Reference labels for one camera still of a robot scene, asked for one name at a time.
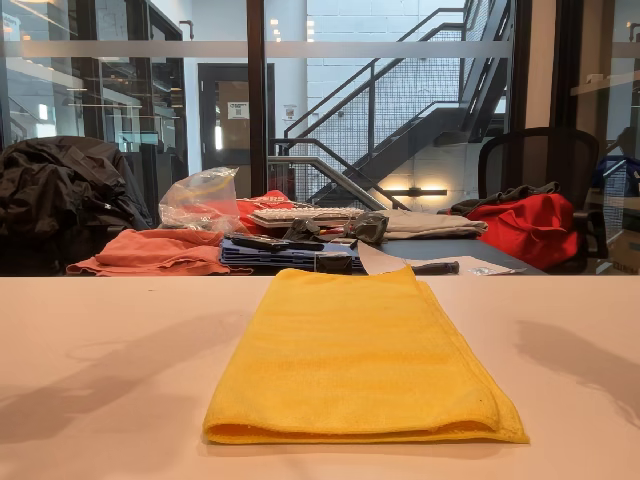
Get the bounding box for yellow microfiber towel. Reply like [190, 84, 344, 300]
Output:
[202, 264, 530, 445]

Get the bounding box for small black box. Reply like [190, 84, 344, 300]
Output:
[315, 252, 354, 274]

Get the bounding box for white computer keyboard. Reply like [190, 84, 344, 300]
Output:
[248, 205, 369, 230]

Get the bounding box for grey work gloves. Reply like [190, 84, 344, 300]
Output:
[282, 210, 391, 246]

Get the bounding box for black remote control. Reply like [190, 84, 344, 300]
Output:
[224, 232, 327, 253]

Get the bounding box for red printed shirt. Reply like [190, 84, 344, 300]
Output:
[234, 189, 302, 236]

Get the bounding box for beige folded cloth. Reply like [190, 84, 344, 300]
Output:
[379, 208, 489, 242]

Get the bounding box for clear plastic bag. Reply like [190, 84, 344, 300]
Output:
[158, 166, 246, 234]

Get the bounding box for white paper sheet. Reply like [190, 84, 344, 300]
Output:
[403, 255, 529, 277]

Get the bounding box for black metal staircase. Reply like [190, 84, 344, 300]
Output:
[268, 0, 517, 212]

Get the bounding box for dark framed glass door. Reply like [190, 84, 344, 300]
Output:
[197, 63, 277, 199]

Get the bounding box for salmon pink shirt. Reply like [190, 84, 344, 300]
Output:
[66, 228, 254, 278]

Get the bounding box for olive green cloth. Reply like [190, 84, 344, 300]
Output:
[438, 181, 562, 218]

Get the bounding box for red fabric bag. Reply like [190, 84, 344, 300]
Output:
[463, 192, 582, 272]

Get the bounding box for black mesh office chair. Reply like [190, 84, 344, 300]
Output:
[477, 126, 609, 276]

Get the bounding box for black jacket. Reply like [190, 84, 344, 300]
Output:
[0, 135, 154, 277]

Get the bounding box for cardboard box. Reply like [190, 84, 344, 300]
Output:
[606, 229, 640, 276]

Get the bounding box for glowing wall light bar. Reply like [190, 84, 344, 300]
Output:
[383, 185, 449, 199]

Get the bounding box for black handled tool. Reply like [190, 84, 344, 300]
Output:
[410, 260, 461, 277]

